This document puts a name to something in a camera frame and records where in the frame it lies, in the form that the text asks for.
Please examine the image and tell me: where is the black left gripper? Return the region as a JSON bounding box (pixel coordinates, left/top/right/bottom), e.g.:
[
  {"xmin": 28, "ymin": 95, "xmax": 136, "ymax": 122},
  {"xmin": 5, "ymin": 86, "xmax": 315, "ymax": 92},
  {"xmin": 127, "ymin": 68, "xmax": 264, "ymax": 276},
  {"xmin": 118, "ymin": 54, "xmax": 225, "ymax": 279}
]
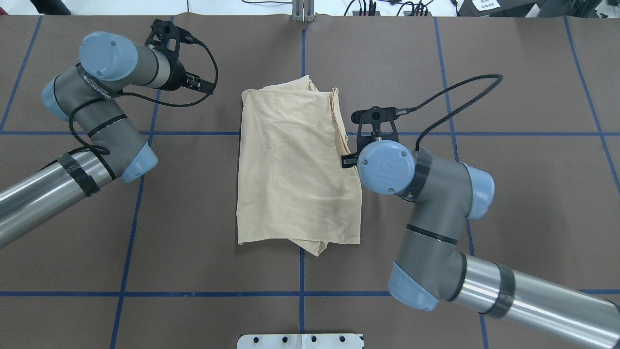
[{"xmin": 145, "ymin": 18, "xmax": 216, "ymax": 95}]

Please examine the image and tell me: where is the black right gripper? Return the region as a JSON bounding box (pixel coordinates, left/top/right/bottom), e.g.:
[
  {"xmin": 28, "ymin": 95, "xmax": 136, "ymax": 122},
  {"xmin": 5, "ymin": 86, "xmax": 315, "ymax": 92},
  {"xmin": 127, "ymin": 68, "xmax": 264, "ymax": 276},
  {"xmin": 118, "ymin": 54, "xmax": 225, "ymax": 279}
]
[{"xmin": 341, "ymin": 106, "xmax": 407, "ymax": 169}]

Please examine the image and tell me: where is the beige long-sleeve graphic shirt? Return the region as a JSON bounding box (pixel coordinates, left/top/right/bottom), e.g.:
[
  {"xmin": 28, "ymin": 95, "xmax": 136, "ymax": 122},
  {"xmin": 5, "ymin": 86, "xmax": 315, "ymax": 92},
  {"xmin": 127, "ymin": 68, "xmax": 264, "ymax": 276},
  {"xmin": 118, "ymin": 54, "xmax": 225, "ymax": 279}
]
[{"xmin": 235, "ymin": 75, "xmax": 362, "ymax": 256}]

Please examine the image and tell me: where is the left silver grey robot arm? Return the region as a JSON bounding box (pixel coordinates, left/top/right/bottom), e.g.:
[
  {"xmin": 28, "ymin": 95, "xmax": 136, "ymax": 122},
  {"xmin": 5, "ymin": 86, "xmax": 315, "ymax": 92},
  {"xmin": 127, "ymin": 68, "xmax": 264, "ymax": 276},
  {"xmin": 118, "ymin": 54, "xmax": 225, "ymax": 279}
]
[{"xmin": 0, "ymin": 19, "xmax": 217, "ymax": 247}]

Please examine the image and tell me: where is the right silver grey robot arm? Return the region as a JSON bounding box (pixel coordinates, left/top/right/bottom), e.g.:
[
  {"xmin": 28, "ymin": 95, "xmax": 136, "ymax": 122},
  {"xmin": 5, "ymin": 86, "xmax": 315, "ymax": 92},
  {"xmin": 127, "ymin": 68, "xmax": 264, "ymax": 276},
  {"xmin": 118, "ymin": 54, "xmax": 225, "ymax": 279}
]
[{"xmin": 300, "ymin": 100, "xmax": 619, "ymax": 349}]

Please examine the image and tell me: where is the brown table mat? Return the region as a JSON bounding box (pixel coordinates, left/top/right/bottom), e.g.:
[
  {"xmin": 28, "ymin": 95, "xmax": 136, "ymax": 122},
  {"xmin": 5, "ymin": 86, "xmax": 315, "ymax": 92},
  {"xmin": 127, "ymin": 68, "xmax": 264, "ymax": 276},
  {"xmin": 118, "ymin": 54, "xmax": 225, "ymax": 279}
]
[{"xmin": 1, "ymin": 14, "xmax": 619, "ymax": 349}]

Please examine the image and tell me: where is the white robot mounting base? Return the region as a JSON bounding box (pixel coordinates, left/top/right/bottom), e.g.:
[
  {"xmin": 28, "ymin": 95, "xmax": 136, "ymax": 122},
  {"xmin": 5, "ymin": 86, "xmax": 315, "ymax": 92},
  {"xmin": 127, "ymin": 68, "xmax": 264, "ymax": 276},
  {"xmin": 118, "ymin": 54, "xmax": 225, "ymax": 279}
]
[{"xmin": 236, "ymin": 333, "xmax": 365, "ymax": 349}]

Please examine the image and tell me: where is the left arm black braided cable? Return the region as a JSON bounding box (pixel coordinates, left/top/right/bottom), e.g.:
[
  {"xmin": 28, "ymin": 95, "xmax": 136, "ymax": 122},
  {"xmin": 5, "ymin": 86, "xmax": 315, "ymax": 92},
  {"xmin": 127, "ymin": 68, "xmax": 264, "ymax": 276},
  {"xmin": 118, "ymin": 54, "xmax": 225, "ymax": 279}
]
[{"xmin": 68, "ymin": 40, "xmax": 219, "ymax": 156}]

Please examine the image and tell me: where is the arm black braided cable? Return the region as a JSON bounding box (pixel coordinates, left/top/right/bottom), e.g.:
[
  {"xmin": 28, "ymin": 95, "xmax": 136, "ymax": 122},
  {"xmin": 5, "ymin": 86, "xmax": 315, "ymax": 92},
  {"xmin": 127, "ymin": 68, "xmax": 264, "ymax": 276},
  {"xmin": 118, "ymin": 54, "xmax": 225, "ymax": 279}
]
[
  {"xmin": 68, "ymin": 40, "xmax": 219, "ymax": 156},
  {"xmin": 396, "ymin": 74, "xmax": 503, "ymax": 151}
]

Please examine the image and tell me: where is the aluminium frame post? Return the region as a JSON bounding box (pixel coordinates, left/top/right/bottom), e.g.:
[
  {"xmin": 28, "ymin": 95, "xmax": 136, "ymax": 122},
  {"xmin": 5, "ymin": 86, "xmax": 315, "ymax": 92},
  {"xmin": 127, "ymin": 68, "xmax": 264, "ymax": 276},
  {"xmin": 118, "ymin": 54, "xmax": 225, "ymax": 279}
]
[{"xmin": 292, "ymin": 0, "xmax": 316, "ymax": 23}]

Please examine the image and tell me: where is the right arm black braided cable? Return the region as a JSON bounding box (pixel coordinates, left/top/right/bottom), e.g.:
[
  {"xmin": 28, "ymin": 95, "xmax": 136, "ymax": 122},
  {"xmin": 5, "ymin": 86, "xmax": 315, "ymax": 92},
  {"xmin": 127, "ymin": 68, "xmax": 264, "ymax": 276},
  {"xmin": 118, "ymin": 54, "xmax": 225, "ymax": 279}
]
[{"xmin": 396, "ymin": 74, "xmax": 503, "ymax": 151}]

